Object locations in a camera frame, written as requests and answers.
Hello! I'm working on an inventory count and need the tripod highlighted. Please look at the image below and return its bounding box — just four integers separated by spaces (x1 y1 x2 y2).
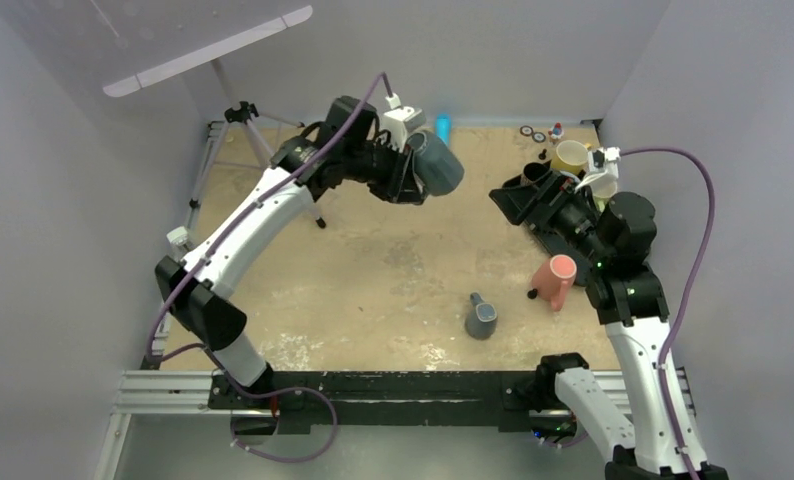
188 100 327 231

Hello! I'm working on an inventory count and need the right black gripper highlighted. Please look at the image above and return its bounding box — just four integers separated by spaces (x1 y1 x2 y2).
491 168 613 266

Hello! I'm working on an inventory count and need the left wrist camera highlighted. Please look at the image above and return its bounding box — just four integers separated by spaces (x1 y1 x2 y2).
380 94 426 151

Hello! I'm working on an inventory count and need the yellow mug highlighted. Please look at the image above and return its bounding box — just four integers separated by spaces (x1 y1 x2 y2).
550 140 589 176

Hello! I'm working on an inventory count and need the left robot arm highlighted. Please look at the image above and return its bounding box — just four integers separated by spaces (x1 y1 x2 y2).
155 95 427 409

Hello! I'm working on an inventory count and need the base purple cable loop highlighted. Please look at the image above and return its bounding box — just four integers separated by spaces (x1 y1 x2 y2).
229 380 341 464

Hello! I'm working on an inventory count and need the overhead light panel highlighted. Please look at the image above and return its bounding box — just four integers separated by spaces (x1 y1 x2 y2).
103 5 313 98

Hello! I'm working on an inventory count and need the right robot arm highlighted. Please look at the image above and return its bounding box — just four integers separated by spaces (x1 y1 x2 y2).
489 171 728 479

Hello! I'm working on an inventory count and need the aluminium frame rail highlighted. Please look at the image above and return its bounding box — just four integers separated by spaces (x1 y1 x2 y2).
92 367 713 480

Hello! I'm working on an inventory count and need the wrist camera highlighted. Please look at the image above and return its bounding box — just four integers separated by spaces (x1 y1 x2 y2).
380 94 426 151
575 147 621 195

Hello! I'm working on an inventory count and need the brown mug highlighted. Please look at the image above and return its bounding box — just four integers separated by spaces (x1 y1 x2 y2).
520 162 553 188

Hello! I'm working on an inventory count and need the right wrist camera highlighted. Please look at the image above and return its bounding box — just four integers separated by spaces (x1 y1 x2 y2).
575 147 621 195

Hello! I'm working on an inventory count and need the small figurine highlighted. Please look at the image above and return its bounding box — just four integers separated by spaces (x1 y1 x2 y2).
548 122 564 145

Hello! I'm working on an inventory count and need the black tray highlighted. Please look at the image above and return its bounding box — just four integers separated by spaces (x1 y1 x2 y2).
500 173 600 287

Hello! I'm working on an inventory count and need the green mug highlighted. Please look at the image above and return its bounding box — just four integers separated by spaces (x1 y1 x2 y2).
591 181 618 212

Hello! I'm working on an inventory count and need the blue cylinder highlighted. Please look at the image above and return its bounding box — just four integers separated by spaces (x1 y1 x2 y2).
434 114 452 146

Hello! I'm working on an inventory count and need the pink mug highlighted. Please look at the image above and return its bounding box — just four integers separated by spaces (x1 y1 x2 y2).
527 254 577 313

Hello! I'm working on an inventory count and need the slate blue mug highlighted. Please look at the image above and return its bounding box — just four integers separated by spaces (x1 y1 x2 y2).
464 292 498 340

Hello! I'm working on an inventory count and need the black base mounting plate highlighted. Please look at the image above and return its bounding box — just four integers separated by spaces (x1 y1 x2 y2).
207 371 577 440

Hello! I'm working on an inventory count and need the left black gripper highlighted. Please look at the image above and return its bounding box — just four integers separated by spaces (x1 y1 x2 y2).
344 138 425 206

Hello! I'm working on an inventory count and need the dark blue-grey mug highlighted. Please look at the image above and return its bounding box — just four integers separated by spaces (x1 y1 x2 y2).
407 130 465 197

